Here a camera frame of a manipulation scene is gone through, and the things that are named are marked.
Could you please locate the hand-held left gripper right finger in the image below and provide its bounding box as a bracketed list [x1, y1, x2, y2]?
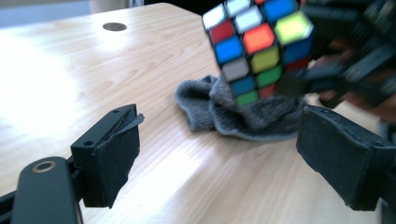
[295, 105, 396, 212]

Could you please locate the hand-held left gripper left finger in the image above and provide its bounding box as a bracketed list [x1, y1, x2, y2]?
[70, 103, 146, 209]

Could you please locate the colourful puzzle cube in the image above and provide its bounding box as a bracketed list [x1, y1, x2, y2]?
[201, 0, 316, 108]

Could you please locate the grey fluffy cloth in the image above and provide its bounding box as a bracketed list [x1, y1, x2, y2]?
[175, 74, 307, 143]

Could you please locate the round dark table grommet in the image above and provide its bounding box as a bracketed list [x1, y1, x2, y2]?
[102, 21, 128, 32]

